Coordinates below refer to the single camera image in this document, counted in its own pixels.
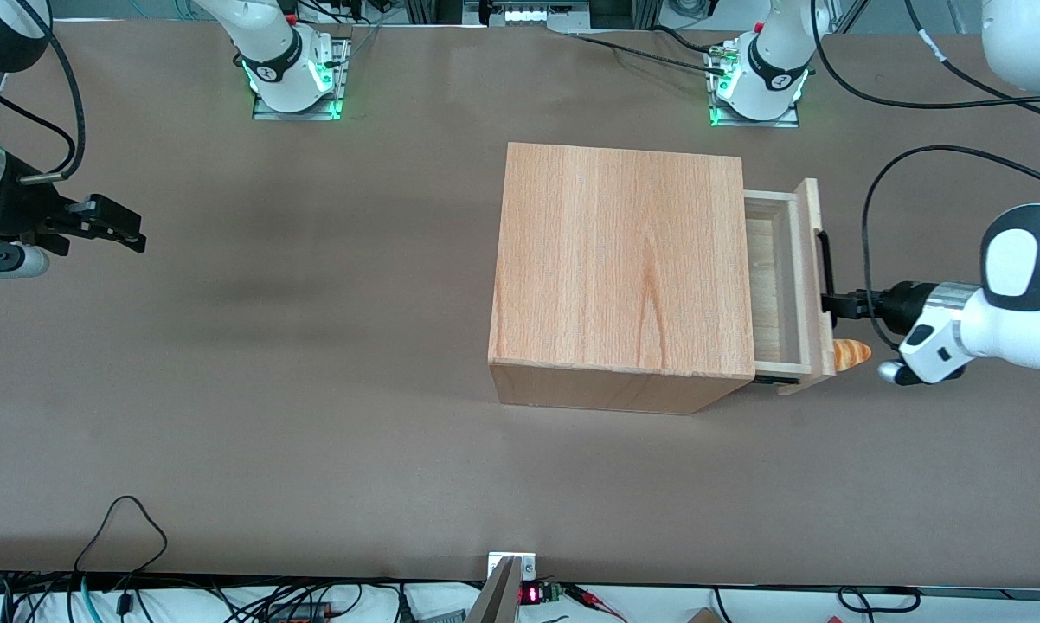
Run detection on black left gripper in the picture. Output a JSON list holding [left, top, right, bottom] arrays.
[[821, 281, 938, 335]]

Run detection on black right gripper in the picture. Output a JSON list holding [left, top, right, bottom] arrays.
[[0, 196, 147, 259]]

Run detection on light wooden drawer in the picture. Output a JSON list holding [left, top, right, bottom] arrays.
[[742, 177, 838, 397]]

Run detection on black drawer handle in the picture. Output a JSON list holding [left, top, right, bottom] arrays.
[[815, 229, 838, 330]]

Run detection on light wooden drawer cabinet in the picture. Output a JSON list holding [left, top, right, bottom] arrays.
[[488, 143, 756, 416]]

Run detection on striped toy bread roll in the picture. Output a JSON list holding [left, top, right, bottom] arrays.
[[833, 339, 872, 374]]

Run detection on black box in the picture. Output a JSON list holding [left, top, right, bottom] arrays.
[[589, 0, 659, 27]]

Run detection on red black clip leads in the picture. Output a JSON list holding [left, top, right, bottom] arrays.
[[563, 584, 629, 623]]

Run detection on white lit device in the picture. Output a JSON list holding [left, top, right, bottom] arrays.
[[485, 0, 592, 34]]

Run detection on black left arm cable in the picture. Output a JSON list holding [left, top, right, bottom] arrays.
[[810, 0, 1040, 352]]

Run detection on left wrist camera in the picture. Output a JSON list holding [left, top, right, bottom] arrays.
[[876, 320, 967, 387]]

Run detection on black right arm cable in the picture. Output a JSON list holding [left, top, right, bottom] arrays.
[[0, 71, 78, 165], [16, 0, 87, 183]]

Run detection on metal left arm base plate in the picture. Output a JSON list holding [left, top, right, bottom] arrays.
[[708, 39, 800, 129]]

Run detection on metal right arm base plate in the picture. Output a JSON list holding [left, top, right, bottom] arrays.
[[253, 35, 352, 121]]

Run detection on black looped table cable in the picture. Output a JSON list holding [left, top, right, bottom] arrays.
[[74, 496, 170, 617]]

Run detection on black coiled floor cable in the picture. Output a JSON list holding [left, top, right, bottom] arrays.
[[836, 587, 921, 614]]

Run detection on black cable to arm base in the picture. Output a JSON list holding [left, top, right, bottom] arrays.
[[563, 30, 729, 72]]

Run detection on aluminium frame extrusion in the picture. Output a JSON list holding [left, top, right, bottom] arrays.
[[403, 0, 486, 25]]

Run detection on silver mount bracket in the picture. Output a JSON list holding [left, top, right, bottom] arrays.
[[488, 551, 538, 581]]

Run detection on aluminium camera mount beam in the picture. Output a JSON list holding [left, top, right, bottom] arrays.
[[466, 556, 523, 623]]

